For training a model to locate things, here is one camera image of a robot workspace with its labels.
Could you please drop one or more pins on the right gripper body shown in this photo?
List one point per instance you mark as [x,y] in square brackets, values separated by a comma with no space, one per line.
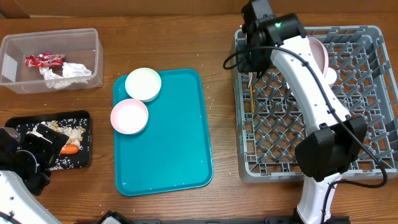
[253,60]

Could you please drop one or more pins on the wooden chopstick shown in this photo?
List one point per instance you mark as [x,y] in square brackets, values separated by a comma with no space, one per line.
[251,98]

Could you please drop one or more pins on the food scraps pile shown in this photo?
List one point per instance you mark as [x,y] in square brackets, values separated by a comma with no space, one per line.
[76,131]

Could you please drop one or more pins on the red snack wrapper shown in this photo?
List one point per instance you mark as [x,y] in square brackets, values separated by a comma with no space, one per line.
[44,60]

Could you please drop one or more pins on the clear plastic bin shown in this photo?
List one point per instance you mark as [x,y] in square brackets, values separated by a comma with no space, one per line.
[78,45]

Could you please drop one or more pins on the orange carrot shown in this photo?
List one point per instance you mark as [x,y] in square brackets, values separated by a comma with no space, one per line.
[69,149]

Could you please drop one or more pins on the white paper cup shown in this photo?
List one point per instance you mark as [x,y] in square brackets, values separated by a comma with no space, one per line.
[330,76]

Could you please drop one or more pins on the white plastic fork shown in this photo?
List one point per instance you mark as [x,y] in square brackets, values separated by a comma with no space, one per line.
[250,80]

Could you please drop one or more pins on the grey dishwasher rack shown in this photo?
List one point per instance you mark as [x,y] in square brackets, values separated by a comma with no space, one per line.
[365,85]

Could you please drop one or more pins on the white bowl with scraps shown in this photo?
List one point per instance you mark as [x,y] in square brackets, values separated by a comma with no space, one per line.
[143,84]

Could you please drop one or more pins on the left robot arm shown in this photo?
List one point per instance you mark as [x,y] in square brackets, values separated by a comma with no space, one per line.
[25,163]

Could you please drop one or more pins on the white tissue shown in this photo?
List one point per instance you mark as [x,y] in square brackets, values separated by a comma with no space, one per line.
[71,73]

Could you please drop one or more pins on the black waste tray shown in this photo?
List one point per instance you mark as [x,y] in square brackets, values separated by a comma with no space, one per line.
[28,124]

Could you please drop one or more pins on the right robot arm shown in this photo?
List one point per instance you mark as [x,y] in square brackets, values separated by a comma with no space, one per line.
[334,137]

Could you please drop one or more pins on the large pink plate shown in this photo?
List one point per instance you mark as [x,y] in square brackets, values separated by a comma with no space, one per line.
[320,54]

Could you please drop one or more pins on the teal serving tray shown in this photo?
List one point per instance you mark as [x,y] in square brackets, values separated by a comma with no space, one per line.
[173,151]

